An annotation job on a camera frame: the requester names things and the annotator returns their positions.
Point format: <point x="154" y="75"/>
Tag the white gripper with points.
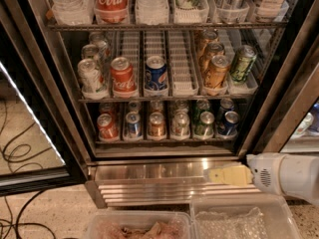
<point x="264" y="172"/>

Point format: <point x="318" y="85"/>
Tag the green soda can front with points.
<point x="204" y="127"/>

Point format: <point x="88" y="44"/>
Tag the green soda can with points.
<point x="200" y="107"/>
<point x="204" y="127"/>

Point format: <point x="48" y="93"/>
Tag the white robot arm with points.
<point x="282" y="174"/>

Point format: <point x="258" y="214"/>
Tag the blue pepsi can bottom right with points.
<point x="229" y="123"/>

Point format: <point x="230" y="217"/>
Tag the blue pepsi can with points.
<point x="229" y="123"/>
<point x="133" y="121"/>

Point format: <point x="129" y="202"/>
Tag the white green can bottom shelf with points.
<point x="180" y="125"/>

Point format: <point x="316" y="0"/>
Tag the green soda can behind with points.
<point x="200" y="107"/>

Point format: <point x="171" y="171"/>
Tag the orange soda can bottom shelf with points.
<point x="156" y="125"/>

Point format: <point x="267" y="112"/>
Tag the gold can middle shelf front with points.
<point x="216" y="71"/>

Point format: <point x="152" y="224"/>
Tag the gold can shelf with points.
<point x="216" y="71"/>
<point x="211" y="49"/>

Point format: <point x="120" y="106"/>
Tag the empty white shelf tray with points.
<point x="182" y="70"/>

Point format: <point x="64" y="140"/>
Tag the blue pepsi can bottom left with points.
<point x="133" y="121"/>

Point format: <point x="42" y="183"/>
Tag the green can middle shelf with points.
<point x="242" y="63"/>

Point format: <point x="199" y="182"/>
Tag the blue pepsi can middle shelf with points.
<point x="155" y="74"/>

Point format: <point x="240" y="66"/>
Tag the red cola can bottom shelf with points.
<point x="107" y="127"/>

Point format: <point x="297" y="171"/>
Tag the red coca cola can middle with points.
<point x="122" y="72"/>

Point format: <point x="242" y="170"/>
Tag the white can middle shelf front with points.
<point x="91" y="76"/>

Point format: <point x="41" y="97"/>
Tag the open glass fridge door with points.
<point x="41" y="147"/>

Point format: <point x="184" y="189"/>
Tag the clear bin with bubble wrap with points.
<point x="243" y="216"/>

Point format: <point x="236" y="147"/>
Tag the clear bin with brown items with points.
<point x="134" y="224"/>

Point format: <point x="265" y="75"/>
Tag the clear water bottle top left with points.
<point x="68" y="0"/>

